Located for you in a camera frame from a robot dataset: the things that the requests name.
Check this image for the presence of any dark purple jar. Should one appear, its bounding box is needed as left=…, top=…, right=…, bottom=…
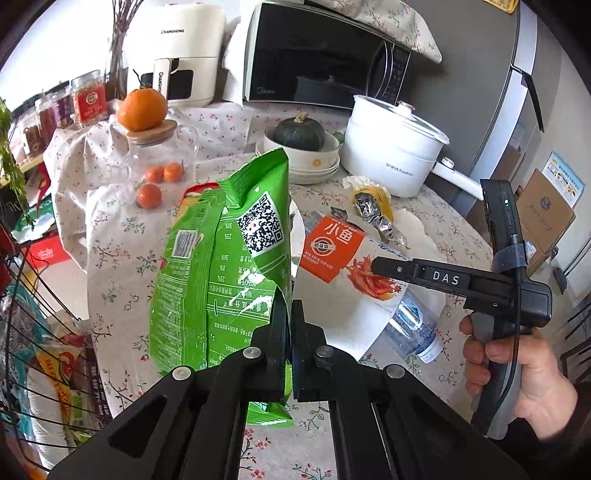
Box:
left=53, top=88, right=75, bottom=130

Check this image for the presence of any stack of white bowls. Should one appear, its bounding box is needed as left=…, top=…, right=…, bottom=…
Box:
left=256, top=140, right=341, bottom=179

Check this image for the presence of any green snack bag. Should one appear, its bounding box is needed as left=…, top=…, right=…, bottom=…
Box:
left=148, top=148, right=296, bottom=428

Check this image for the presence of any white air fryer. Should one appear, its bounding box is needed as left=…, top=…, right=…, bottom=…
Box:
left=121, top=2, right=227, bottom=107

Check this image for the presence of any glass pot lid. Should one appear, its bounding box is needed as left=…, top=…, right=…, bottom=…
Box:
left=353, top=95, right=451, bottom=145

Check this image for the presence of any medium tangerine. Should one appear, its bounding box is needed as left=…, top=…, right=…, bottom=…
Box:
left=136, top=183, right=162, bottom=208

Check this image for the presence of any white deep bowl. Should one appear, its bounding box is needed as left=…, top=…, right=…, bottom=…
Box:
left=264, top=124, right=341, bottom=171

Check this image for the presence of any orange and white snack bag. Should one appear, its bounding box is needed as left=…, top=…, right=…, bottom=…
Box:
left=292, top=210, right=446, bottom=363

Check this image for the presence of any dark green pumpkin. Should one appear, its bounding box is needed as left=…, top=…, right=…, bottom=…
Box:
left=272, top=112, right=328, bottom=152

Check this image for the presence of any green leafy plant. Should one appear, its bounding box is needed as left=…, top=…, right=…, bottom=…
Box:
left=0, top=99, right=34, bottom=227

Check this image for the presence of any floral cloth cover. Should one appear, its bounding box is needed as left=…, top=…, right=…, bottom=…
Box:
left=305, top=0, right=444, bottom=64

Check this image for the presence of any green plastic bag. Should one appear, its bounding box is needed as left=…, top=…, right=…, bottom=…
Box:
left=14, top=203, right=61, bottom=241

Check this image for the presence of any person's right forearm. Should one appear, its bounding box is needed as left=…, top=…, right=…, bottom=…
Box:
left=501, top=390, right=587, bottom=480

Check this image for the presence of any dried branch bundle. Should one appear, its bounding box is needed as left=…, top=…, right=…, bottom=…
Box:
left=105, top=0, right=145, bottom=100

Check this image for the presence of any black microwave oven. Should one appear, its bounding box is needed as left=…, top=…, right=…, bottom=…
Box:
left=243, top=0, right=411, bottom=110

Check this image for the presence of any white shallow bowl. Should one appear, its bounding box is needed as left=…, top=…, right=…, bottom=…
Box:
left=285, top=166, right=341, bottom=186

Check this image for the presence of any red instant noodle cup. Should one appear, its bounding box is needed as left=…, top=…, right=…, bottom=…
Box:
left=178, top=182, right=221, bottom=217

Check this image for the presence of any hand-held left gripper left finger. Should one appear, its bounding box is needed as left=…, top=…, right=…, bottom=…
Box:
left=46, top=295, right=294, bottom=480

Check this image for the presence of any round wooden lid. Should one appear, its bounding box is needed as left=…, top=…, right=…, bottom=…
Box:
left=127, top=119, right=178, bottom=147

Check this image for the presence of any large orange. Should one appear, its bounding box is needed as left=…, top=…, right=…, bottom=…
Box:
left=116, top=88, right=169, bottom=132

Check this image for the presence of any red label jar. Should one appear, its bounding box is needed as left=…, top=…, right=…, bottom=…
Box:
left=71, top=70, right=108, bottom=127

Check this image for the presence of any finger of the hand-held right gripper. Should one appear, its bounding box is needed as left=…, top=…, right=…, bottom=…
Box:
left=370, top=256, right=472, bottom=296

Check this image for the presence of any brown cardboard box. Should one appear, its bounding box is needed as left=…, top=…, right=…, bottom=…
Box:
left=515, top=168, right=577, bottom=278

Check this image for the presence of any yellow and foil wrapper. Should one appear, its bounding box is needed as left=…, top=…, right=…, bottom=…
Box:
left=353, top=185, right=408, bottom=247

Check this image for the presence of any glass teapot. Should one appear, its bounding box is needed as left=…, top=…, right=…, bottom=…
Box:
left=104, top=124, right=200, bottom=209

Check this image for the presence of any clear plastic water bottle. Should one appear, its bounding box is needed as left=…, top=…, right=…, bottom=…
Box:
left=379, top=286, right=439, bottom=363

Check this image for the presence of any grey refrigerator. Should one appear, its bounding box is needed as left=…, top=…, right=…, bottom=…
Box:
left=406, top=0, right=583, bottom=278

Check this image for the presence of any person's right hand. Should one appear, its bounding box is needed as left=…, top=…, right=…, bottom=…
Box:
left=459, top=316, right=579, bottom=440

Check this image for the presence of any red cardboard box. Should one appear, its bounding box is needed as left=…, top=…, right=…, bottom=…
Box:
left=21, top=233, right=68, bottom=273

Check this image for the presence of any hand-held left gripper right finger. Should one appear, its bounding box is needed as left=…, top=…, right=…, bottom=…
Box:
left=292, top=300, right=532, bottom=480

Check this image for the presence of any black wire basket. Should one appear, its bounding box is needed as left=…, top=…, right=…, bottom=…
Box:
left=0, top=240, right=112, bottom=472

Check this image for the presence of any white electric cooking pot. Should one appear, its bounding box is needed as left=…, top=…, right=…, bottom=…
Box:
left=342, top=111, right=485, bottom=200

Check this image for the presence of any clear jar of red snacks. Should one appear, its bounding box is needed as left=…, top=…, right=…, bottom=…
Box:
left=21, top=111, right=42, bottom=155
left=36, top=95, right=57, bottom=139

